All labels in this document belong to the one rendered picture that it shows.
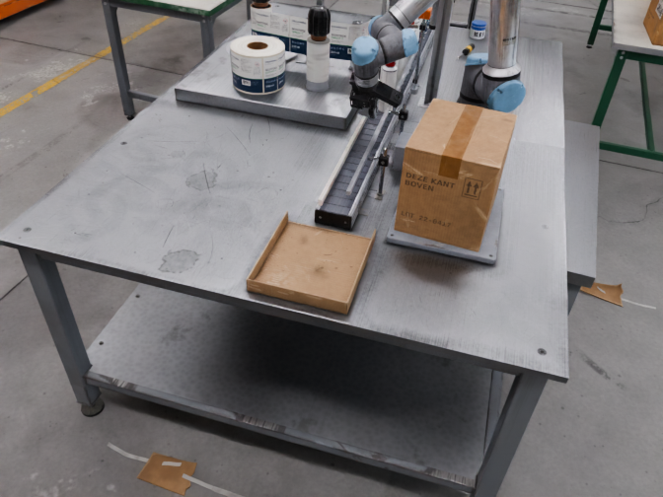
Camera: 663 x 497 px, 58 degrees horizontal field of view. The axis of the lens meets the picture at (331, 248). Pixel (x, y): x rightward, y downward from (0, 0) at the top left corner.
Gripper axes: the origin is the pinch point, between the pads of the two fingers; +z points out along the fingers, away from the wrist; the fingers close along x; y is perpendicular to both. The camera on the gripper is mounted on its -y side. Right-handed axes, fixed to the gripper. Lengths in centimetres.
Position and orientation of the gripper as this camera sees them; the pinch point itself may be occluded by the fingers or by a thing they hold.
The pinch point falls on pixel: (375, 116)
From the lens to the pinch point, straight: 205.4
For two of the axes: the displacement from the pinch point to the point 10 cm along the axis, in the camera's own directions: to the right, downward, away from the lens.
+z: 1.0, 3.6, 9.3
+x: -2.6, 9.1, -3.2
